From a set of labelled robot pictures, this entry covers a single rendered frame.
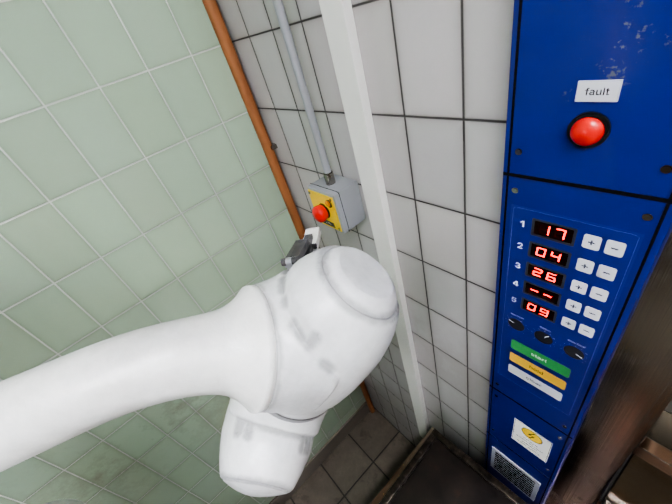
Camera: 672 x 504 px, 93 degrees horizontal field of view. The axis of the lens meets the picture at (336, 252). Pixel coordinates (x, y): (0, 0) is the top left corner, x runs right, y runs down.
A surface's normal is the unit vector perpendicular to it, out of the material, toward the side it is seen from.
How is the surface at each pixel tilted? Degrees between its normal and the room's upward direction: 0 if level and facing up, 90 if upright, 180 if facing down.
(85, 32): 90
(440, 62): 90
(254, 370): 54
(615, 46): 90
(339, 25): 90
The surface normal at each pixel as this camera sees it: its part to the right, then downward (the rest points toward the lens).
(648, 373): -0.73, 0.55
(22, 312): 0.63, 0.34
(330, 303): -0.18, -0.14
